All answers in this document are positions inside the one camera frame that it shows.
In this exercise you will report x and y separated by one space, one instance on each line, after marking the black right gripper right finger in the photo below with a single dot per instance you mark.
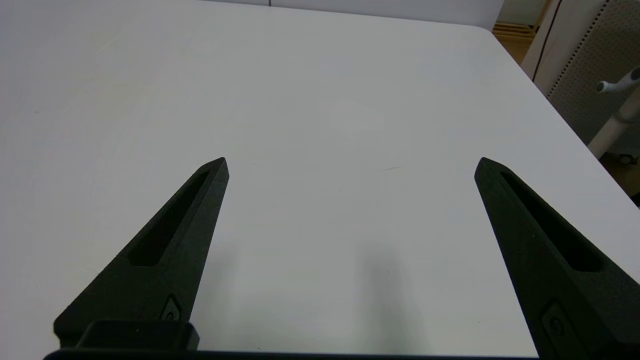
565 290

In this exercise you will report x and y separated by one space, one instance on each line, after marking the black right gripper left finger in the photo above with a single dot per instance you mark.
165 280

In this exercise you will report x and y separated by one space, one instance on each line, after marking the white side table leg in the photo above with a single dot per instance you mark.
612 132

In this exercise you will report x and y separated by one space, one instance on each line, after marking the white perforated partition panel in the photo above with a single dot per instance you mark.
585 50

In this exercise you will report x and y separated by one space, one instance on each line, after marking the brown wooden frame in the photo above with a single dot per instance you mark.
517 35

